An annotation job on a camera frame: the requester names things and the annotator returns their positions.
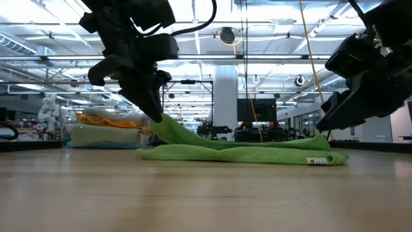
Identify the orange microfiber towel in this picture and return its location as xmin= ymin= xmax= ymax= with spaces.
xmin=74 ymin=111 xmax=152 ymax=133

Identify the black coiled hose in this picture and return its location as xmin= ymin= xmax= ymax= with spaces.
xmin=0 ymin=124 xmax=19 ymax=141

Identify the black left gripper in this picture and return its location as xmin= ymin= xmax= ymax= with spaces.
xmin=79 ymin=6 xmax=180 ymax=122

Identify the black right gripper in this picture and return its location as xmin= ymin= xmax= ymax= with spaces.
xmin=316 ymin=44 xmax=412 ymax=131

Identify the blue microfiber towel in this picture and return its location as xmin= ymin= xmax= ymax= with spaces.
xmin=66 ymin=140 xmax=145 ymax=150

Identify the thin yellow hanging cable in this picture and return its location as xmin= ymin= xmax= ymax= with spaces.
xmin=236 ymin=64 xmax=263 ymax=142

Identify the black metal rack frame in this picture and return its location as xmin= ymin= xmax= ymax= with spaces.
xmin=162 ymin=79 xmax=214 ymax=125

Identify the bright green microfiber towel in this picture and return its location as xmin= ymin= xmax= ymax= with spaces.
xmin=136 ymin=112 xmax=350 ymax=167

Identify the clear plastic tray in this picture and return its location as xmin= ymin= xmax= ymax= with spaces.
xmin=60 ymin=108 xmax=158 ymax=150

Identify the pale green microfiber towel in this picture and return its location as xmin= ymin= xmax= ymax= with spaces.
xmin=71 ymin=131 xmax=142 ymax=146
xmin=72 ymin=124 xmax=142 ymax=136

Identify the white round pillar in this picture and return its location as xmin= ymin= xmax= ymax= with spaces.
xmin=214 ymin=64 xmax=239 ymax=141

